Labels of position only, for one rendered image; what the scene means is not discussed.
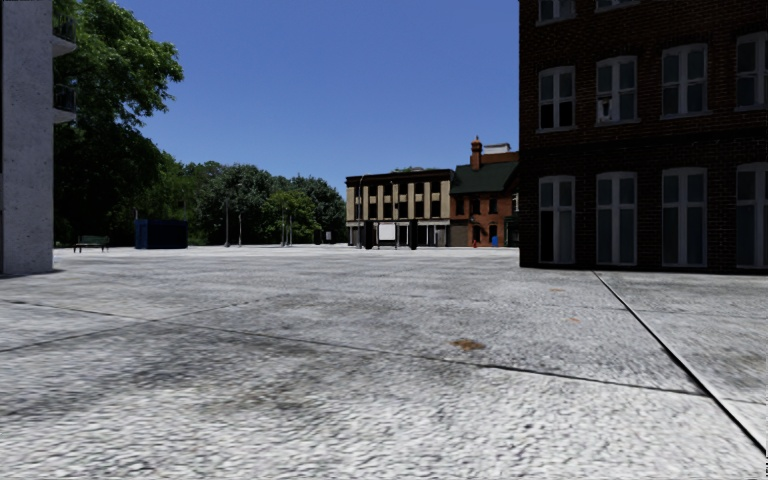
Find pale concrete building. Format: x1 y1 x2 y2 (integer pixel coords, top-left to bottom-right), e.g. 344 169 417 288
0 0 78 278

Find blue booth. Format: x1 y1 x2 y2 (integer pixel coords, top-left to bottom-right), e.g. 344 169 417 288
134 218 190 251

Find dark red brick building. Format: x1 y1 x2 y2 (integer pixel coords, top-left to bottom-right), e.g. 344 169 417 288
518 0 768 276

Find trees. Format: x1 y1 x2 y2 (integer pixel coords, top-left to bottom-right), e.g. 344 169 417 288
52 0 347 248

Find black bus shelter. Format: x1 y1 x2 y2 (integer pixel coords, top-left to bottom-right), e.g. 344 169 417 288
363 218 419 251

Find beige and dark building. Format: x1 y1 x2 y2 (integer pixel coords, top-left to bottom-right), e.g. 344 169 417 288
344 168 455 248

